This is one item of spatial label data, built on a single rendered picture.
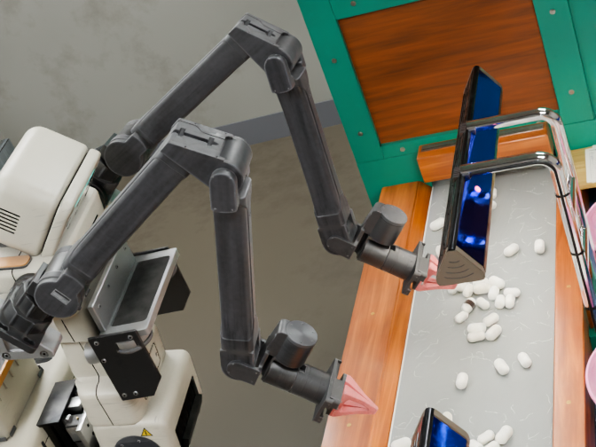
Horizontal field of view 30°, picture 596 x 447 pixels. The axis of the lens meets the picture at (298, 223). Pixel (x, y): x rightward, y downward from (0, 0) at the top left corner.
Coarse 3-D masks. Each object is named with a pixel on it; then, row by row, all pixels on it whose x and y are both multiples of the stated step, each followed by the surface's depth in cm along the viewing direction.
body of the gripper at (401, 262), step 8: (392, 248) 218; (400, 248) 218; (416, 248) 221; (392, 256) 216; (400, 256) 217; (408, 256) 217; (416, 256) 218; (384, 264) 217; (392, 264) 216; (400, 264) 216; (408, 264) 217; (416, 264) 215; (392, 272) 218; (400, 272) 217; (408, 272) 217; (416, 272) 214; (408, 280) 216; (416, 280) 215; (408, 288) 216
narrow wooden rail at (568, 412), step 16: (560, 224) 232; (560, 240) 228; (560, 256) 224; (560, 272) 220; (560, 288) 216; (576, 288) 214; (560, 304) 212; (576, 304) 210; (560, 320) 208; (576, 320) 207; (560, 336) 205; (576, 336) 203; (560, 352) 201; (576, 352) 200; (560, 368) 198; (576, 368) 197; (560, 384) 195; (576, 384) 193; (560, 400) 192; (576, 400) 190; (592, 400) 200; (560, 416) 189; (576, 416) 187; (592, 416) 196; (560, 432) 186; (576, 432) 185; (592, 432) 193
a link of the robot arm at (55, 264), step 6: (66, 252) 186; (54, 258) 186; (60, 258) 185; (42, 264) 188; (48, 264) 188; (54, 264) 184; (60, 264) 183; (42, 270) 187; (48, 270) 184; (54, 270) 182; (60, 270) 182; (36, 276) 185; (30, 282) 188; (36, 282) 184; (30, 288) 185; (84, 288) 184; (30, 294) 186
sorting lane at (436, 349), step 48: (432, 192) 263; (528, 192) 250; (432, 240) 248; (528, 240) 236; (528, 288) 223; (432, 336) 221; (528, 336) 211; (432, 384) 210; (480, 384) 205; (528, 384) 201; (480, 432) 195; (528, 432) 192
